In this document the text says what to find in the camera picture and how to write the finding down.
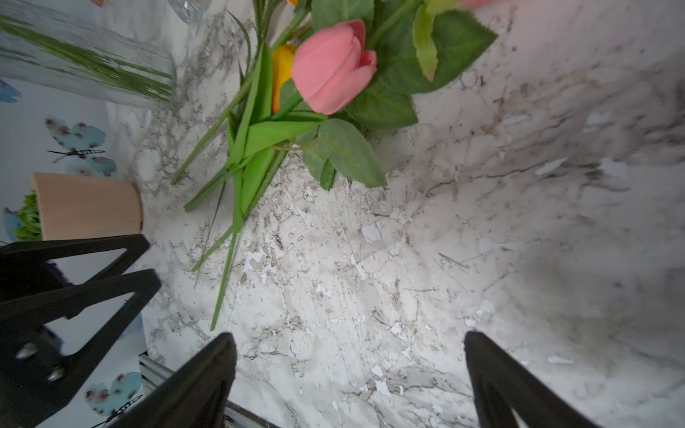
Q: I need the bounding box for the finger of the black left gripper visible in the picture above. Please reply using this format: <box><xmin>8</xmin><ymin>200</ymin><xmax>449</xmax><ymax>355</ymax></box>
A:
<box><xmin>1</xmin><ymin>234</ymin><xmax>150</xmax><ymax>300</ymax></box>
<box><xmin>1</xmin><ymin>269</ymin><xmax>162</xmax><ymax>427</ymax></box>

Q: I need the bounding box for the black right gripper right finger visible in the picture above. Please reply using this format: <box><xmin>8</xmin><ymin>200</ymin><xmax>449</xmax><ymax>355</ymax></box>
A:
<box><xmin>464</xmin><ymin>331</ymin><xmax>595</xmax><ymax>427</ymax></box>

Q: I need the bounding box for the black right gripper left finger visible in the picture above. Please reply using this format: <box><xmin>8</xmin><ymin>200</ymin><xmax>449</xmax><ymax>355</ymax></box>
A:
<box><xmin>115</xmin><ymin>333</ymin><xmax>237</xmax><ymax>427</ymax></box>

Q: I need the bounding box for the potted green succulent plant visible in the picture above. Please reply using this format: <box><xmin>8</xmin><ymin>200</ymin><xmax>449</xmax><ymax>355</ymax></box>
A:
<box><xmin>1</xmin><ymin>172</ymin><xmax>144</xmax><ymax>242</ymax></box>

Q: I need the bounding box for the clear glass vase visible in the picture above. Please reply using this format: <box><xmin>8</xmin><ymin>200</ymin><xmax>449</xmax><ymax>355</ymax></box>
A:
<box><xmin>1</xmin><ymin>1</ymin><xmax>176</xmax><ymax>110</ymax></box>

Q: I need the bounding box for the yellow orange tulip bud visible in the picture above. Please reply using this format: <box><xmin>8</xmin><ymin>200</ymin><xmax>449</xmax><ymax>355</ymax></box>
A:
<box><xmin>271</xmin><ymin>45</ymin><xmax>296</xmax><ymax>113</ymax></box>

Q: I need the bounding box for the pile of green flower stems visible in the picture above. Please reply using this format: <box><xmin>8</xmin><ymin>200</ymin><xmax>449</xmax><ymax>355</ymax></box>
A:
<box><xmin>170</xmin><ymin>0</ymin><xmax>499</xmax><ymax>332</ymax></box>

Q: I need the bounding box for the pink tulip bud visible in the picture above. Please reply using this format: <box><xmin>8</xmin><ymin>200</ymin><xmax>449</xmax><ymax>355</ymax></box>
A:
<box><xmin>292</xmin><ymin>20</ymin><xmax>377</xmax><ymax>115</ymax></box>

